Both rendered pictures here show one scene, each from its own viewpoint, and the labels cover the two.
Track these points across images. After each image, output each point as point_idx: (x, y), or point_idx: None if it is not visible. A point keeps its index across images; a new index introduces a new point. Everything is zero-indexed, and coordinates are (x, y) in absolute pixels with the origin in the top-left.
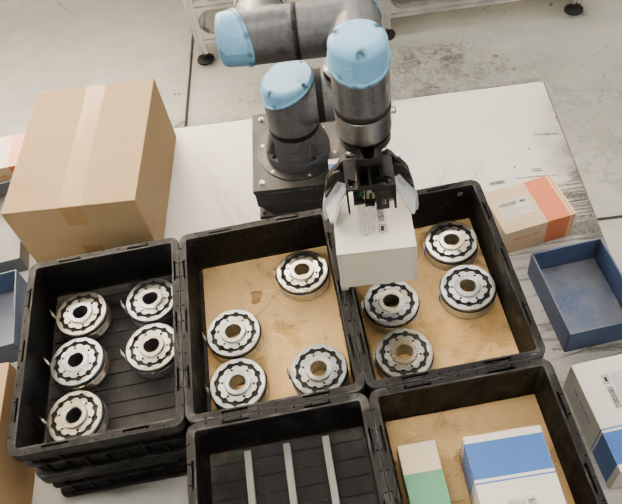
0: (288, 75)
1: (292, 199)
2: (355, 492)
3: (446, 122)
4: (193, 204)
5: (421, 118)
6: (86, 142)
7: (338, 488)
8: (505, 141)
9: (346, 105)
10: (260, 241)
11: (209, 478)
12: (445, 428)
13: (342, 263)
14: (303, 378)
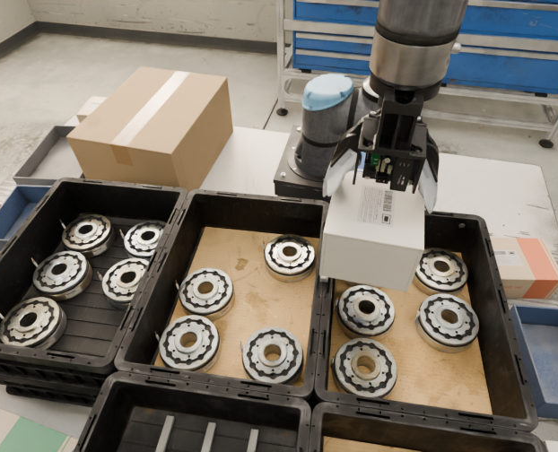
0: (330, 83)
1: (304, 195)
2: None
3: (449, 175)
4: (226, 180)
5: None
6: (156, 105)
7: None
8: (499, 203)
9: (397, 3)
10: (261, 215)
11: (120, 433)
12: None
13: (326, 245)
14: (254, 358)
